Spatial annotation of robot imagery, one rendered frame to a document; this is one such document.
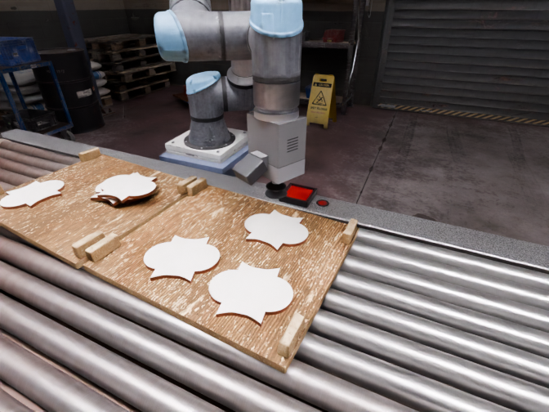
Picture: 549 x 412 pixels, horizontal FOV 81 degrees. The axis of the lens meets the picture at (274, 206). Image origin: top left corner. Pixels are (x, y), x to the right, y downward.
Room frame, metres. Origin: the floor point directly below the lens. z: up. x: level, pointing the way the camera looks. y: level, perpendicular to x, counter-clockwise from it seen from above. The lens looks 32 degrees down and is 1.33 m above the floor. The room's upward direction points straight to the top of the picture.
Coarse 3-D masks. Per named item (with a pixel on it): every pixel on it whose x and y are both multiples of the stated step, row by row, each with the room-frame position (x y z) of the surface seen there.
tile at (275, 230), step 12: (252, 216) 0.58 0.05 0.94; (264, 216) 0.58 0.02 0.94; (276, 216) 0.58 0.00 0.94; (252, 228) 0.53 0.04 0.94; (264, 228) 0.53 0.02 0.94; (276, 228) 0.53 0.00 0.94; (288, 228) 0.53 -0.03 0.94; (300, 228) 0.53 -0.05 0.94; (252, 240) 0.50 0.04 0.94; (264, 240) 0.49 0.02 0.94; (276, 240) 0.49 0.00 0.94; (288, 240) 0.49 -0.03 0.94; (300, 240) 0.49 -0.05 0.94
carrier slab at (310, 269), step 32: (224, 192) 0.69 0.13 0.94; (160, 224) 0.56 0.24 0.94; (192, 224) 0.56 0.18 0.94; (224, 224) 0.56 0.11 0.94; (320, 224) 0.56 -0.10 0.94; (128, 256) 0.46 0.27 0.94; (224, 256) 0.46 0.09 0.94; (256, 256) 0.46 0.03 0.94; (288, 256) 0.46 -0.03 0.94; (320, 256) 0.46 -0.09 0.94; (128, 288) 0.38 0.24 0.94; (160, 288) 0.38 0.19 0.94; (192, 288) 0.38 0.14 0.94; (320, 288) 0.38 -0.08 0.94; (192, 320) 0.31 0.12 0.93; (224, 320) 0.31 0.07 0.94; (288, 320) 0.31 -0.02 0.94; (256, 352) 0.26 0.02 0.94
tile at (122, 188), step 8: (128, 176) 0.72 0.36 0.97; (136, 176) 0.72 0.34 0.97; (104, 184) 0.67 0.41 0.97; (112, 184) 0.67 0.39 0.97; (120, 184) 0.67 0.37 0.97; (128, 184) 0.67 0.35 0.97; (136, 184) 0.67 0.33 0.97; (144, 184) 0.67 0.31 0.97; (152, 184) 0.67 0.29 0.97; (104, 192) 0.64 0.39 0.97; (112, 192) 0.64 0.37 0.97; (120, 192) 0.64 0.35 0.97; (128, 192) 0.64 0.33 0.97; (136, 192) 0.64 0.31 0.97; (144, 192) 0.64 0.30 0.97; (152, 192) 0.64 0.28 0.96; (120, 200) 0.61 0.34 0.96
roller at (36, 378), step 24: (0, 336) 0.30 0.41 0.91; (0, 360) 0.26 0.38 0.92; (24, 360) 0.26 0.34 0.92; (24, 384) 0.23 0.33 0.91; (48, 384) 0.23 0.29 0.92; (72, 384) 0.23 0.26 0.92; (48, 408) 0.20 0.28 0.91; (72, 408) 0.20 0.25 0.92; (96, 408) 0.20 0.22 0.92; (120, 408) 0.20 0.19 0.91
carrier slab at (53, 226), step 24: (72, 168) 0.83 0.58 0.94; (96, 168) 0.83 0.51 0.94; (120, 168) 0.83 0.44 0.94; (144, 168) 0.83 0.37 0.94; (72, 192) 0.69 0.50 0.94; (168, 192) 0.69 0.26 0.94; (0, 216) 0.59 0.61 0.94; (24, 216) 0.59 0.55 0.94; (48, 216) 0.59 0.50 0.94; (72, 216) 0.59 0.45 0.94; (96, 216) 0.59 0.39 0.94; (120, 216) 0.59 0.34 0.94; (144, 216) 0.59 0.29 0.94; (48, 240) 0.50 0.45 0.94; (72, 240) 0.50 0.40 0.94; (72, 264) 0.44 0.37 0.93
